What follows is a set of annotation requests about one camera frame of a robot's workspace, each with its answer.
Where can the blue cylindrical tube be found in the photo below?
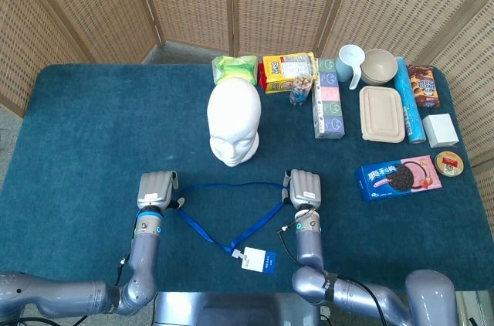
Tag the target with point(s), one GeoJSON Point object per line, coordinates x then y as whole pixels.
{"type": "Point", "coordinates": [409, 102]}

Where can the white and blue ID badge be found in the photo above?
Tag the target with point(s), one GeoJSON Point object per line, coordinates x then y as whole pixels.
{"type": "Point", "coordinates": [258, 260]}

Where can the beige lidded lunch box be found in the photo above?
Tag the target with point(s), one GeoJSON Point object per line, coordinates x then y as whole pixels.
{"type": "Point", "coordinates": [382, 115]}

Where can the brown cookie bag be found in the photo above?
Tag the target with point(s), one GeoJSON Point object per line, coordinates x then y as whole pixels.
{"type": "Point", "coordinates": [424, 88]}

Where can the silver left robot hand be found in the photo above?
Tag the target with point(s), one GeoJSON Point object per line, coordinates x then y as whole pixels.
{"type": "Point", "coordinates": [154, 187]}

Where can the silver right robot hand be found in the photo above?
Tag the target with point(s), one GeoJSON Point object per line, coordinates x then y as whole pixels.
{"type": "Point", "coordinates": [305, 189]}

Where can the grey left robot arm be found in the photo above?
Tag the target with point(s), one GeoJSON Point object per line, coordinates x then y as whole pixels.
{"type": "Point", "coordinates": [144, 260]}

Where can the small white box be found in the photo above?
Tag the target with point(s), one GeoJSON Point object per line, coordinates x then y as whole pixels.
{"type": "Point", "coordinates": [440, 129]}

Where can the beige bowl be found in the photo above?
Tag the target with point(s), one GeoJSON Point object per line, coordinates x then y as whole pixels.
{"type": "Point", "coordinates": [380, 65]}

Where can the teal table cloth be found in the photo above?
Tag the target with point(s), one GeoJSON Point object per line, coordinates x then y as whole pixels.
{"type": "Point", "coordinates": [96, 129]}

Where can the yellow snack box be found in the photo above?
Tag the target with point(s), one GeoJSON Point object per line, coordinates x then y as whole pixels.
{"type": "Point", "coordinates": [276, 71]}

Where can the pastel multicolour tissue pack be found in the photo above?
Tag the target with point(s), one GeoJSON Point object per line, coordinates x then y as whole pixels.
{"type": "Point", "coordinates": [330, 109]}

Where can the round gold tin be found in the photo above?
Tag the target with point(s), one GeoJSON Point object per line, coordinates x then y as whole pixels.
{"type": "Point", "coordinates": [448, 164]}

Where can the green tissue packet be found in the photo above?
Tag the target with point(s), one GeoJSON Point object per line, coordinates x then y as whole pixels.
{"type": "Point", "coordinates": [235, 67]}

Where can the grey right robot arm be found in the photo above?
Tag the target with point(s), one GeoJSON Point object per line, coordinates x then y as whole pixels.
{"type": "Point", "coordinates": [308, 241]}

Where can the clear snack jar blue label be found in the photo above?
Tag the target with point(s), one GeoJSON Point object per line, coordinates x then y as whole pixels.
{"type": "Point", "coordinates": [299, 90]}

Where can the blue pink Oreo box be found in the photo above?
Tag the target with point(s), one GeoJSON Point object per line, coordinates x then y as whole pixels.
{"type": "Point", "coordinates": [386, 181]}

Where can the white foam mannequin head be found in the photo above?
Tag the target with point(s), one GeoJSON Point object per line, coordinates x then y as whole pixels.
{"type": "Point", "coordinates": [233, 117]}

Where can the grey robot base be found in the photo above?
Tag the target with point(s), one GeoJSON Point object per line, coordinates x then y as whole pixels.
{"type": "Point", "coordinates": [231, 310]}

